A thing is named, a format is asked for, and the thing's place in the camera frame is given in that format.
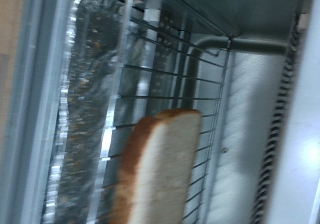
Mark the white bread slice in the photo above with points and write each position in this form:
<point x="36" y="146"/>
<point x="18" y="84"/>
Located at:
<point x="160" y="170"/>

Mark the silver toaster oven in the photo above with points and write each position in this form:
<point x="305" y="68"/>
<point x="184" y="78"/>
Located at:
<point x="253" y="117"/>

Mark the metal oven heating rod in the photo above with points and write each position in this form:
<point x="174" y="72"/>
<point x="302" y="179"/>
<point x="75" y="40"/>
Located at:
<point x="253" y="45"/>

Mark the foil lined crumb tray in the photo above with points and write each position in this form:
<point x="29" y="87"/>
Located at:
<point x="86" y="117"/>

